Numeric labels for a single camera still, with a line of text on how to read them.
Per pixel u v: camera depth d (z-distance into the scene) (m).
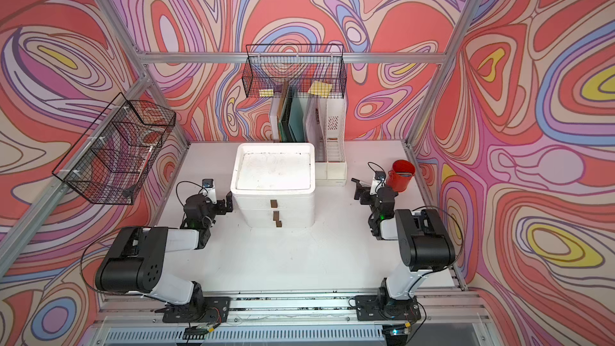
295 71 0.97
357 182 1.04
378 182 0.81
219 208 0.85
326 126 1.02
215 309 0.72
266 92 0.82
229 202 0.86
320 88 0.91
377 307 0.73
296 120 0.98
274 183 0.77
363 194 0.86
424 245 0.47
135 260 0.46
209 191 0.80
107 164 0.73
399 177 0.95
